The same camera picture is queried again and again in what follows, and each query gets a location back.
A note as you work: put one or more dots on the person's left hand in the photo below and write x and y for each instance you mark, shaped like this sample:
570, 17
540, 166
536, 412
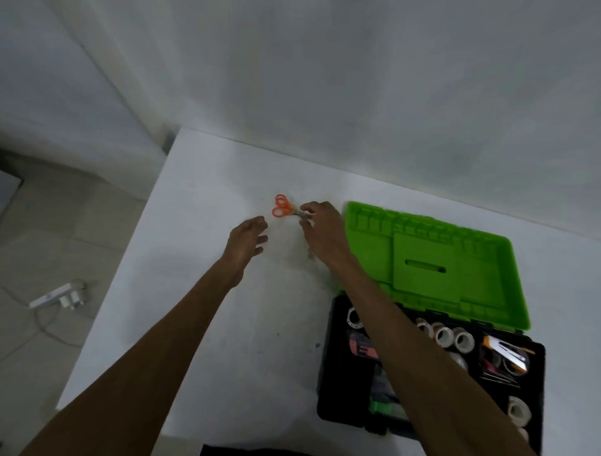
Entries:
242, 249

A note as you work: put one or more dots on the person's right hand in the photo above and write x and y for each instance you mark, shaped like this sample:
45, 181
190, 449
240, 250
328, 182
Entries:
328, 235

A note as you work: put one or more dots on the orange handled scissors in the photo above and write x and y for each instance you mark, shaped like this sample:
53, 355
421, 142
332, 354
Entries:
288, 210

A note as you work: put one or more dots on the pink capped utility knife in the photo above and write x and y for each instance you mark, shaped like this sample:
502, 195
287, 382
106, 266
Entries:
361, 347

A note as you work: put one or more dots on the black toolbox tray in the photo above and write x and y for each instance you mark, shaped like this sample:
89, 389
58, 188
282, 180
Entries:
338, 376

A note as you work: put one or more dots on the black toolbox with green lid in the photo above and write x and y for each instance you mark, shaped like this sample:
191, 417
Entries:
469, 272

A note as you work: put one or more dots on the green utility knife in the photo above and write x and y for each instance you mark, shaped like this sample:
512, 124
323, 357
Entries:
382, 408

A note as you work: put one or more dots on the pink stapler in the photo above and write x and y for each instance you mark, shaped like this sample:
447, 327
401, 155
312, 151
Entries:
497, 373

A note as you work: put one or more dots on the black tape roll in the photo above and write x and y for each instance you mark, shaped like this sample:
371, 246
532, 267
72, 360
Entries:
525, 364

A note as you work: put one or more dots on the person's left forearm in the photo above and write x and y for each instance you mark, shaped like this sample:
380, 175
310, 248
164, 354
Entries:
141, 366

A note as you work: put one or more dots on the person's right forearm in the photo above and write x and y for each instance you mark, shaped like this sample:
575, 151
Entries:
432, 376

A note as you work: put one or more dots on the person's black clothing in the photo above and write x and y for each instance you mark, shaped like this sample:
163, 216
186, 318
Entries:
253, 451

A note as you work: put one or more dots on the white plug adapter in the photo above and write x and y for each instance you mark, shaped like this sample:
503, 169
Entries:
74, 297

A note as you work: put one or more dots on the white power strip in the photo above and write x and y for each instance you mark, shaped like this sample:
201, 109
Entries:
49, 297

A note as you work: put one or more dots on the grey cabinet panel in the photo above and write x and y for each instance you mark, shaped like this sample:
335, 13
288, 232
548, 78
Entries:
8, 192

